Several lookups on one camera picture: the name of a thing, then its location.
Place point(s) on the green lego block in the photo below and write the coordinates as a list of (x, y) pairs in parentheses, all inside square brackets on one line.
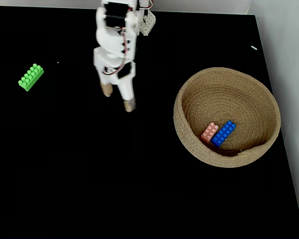
[(31, 77)]

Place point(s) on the pink lego block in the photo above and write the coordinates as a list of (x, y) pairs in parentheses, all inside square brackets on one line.
[(209, 132)]

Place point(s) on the blue lego block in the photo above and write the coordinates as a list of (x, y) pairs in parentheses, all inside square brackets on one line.
[(223, 134)]

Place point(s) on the small white tape piece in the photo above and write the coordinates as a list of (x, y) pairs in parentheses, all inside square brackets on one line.
[(254, 47)]

